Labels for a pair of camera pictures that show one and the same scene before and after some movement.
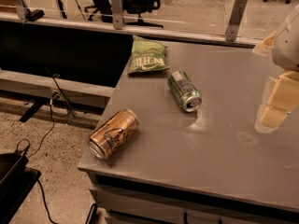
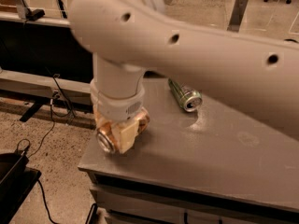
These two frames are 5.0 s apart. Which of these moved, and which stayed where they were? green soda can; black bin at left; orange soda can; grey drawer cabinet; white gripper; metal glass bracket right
Moved: orange soda can; white gripper
Stayed: metal glass bracket right; grey drawer cabinet; black bin at left; green soda can
